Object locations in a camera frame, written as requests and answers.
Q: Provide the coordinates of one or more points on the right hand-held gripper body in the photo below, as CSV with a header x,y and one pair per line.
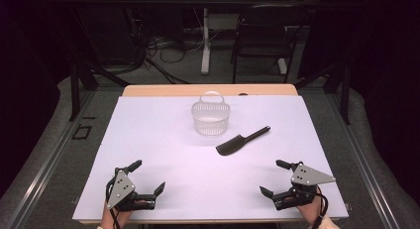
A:
x,y
305,182

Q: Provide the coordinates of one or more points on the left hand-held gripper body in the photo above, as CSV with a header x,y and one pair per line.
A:
x,y
120,189

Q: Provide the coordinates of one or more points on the black spatula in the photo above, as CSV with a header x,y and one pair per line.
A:
x,y
234,144

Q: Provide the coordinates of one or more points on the white plastic basket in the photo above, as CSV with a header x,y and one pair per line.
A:
x,y
210,118

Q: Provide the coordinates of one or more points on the person's left hand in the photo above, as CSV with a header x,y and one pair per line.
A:
x,y
115,217

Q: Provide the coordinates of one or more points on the person's right hand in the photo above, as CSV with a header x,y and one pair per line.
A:
x,y
308,211

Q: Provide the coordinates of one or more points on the white table mat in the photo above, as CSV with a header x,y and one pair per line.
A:
x,y
185,176

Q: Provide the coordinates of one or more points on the wooden table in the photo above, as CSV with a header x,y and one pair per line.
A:
x,y
165,90

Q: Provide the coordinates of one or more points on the black folding chair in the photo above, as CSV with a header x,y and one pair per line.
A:
x,y
264,40

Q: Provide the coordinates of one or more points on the white-legged wooden desk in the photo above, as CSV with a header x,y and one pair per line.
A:
x,y
206,40

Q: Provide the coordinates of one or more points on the metal floor rail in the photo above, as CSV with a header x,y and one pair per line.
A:
x,y
49,163
360,163

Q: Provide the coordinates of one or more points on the black frame stand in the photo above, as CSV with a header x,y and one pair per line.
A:
x,y
345,90
75,90

